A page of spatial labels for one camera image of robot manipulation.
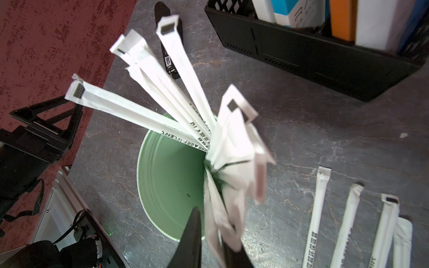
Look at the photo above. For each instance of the teal book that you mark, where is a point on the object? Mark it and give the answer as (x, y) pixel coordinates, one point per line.
(300, 13)

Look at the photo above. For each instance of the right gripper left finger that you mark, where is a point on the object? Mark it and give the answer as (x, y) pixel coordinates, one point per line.
(189, 250)

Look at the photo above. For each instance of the straw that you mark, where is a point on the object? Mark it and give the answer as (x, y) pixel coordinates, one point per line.
(402, 243)
(352, 204)
(385, 231)
(323, 177)

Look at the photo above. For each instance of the left aluminium corner post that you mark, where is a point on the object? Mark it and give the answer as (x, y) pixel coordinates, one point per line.
(64, 202)

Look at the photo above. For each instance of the green cup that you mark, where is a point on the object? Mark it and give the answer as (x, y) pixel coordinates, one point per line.
(170, 177)

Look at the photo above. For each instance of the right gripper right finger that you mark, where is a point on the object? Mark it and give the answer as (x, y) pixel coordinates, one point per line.
(234, 254)

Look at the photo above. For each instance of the black file organizer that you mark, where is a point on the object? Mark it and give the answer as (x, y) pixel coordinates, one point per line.
(316, 55)

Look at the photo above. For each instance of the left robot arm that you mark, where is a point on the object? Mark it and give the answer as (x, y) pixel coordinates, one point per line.
(84, 245)

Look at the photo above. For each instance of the wrapped straws in cup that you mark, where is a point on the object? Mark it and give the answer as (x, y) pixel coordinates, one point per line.
(236, 156)

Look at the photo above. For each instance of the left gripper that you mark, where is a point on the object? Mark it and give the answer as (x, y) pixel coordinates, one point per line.
(28, 151)

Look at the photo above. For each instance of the orange book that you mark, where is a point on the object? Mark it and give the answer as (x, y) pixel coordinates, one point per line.
(343, 19)

